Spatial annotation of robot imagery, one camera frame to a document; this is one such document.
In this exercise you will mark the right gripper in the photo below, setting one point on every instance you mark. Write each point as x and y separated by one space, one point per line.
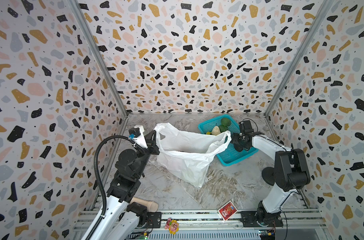
237 142

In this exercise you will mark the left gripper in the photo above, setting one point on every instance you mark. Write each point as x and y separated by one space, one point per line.
153 142

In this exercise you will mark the small green vegetable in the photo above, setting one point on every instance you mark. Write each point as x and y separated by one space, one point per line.
223 128

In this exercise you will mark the dark green avocado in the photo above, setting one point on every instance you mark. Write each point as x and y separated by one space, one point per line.
226 122

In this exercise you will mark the cream cauliflower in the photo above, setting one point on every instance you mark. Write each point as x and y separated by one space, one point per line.
216 131

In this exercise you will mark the white plastic bag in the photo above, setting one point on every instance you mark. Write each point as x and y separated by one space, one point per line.
188 155

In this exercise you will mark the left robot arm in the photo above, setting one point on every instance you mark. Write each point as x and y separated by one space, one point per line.
121 217

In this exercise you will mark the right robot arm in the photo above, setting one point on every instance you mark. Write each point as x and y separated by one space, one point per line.
288 175

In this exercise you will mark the teal plastic basket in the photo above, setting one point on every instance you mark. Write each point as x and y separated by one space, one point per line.
230 156

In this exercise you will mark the beige wooden pestle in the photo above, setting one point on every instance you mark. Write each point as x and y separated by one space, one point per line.
151 206

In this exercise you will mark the red card pack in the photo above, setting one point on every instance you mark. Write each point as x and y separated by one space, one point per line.
227 211

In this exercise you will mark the pink yellow flower toy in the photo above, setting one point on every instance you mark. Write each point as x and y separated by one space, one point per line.
172 226

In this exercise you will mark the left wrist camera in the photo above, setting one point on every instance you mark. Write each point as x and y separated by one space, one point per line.
137 134

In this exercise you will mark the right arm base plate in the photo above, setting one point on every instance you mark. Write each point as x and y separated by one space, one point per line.
255 219

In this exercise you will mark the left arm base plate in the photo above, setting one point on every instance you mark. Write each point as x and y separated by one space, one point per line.
150 220

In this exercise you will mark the aluminium rail frame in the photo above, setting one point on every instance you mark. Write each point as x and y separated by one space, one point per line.
298 224

